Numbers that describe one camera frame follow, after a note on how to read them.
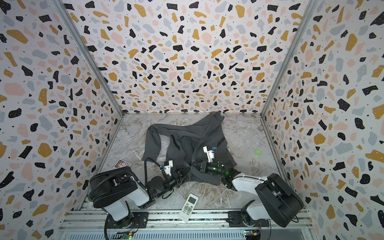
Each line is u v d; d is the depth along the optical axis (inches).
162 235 27.6
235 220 29.0
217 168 28.2
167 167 30.9
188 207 30.1
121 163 36.3
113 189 18.1
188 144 40.2
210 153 30.7
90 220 29.5
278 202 16.9
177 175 28.7
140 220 28.9
